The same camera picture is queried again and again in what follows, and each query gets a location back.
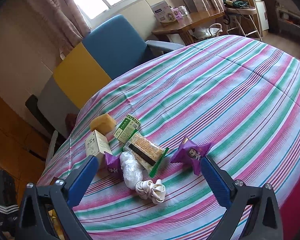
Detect purple snack packet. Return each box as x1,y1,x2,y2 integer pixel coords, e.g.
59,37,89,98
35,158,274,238
170,137,213,176
104,152,123,179

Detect beige medicine box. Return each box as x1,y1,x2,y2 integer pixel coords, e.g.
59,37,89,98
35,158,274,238
85,130,112,166

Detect yellow sponge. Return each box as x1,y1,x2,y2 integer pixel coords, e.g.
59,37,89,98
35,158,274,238
90,113,116,135

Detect white cord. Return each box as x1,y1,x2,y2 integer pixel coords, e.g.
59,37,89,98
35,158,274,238
135,179,166,205

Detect cracker packet green edge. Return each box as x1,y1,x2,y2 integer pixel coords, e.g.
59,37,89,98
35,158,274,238
123,130,169,178

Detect green medicine box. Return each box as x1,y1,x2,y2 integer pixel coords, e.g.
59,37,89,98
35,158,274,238
113,114,141,144

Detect dark red cushion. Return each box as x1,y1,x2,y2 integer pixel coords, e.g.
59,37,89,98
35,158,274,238
65,113,78,135

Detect wooden wardrobe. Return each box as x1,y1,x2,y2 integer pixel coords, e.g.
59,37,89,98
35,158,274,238
0,97,49,203

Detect striped bedspread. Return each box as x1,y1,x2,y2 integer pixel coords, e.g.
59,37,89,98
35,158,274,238
38,35,300,239

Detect black rolled mat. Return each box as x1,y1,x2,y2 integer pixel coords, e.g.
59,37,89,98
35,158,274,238
25,94,65,145

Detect grey yellow blue sofa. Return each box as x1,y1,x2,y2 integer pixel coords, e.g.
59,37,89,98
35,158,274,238
38,15,182,138

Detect white kettle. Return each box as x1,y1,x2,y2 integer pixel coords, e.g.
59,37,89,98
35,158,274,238
193,23,223,40

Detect wooden side table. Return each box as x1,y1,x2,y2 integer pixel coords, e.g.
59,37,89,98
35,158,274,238
152,11,225,46

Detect floral curtain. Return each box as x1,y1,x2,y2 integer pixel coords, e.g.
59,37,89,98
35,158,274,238
25,0,91,59

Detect white appliance box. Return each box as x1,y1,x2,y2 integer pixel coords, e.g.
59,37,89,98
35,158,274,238
151,1,177,26

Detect metal frame chair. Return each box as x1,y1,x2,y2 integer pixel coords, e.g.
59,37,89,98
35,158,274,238
223,0,262,41

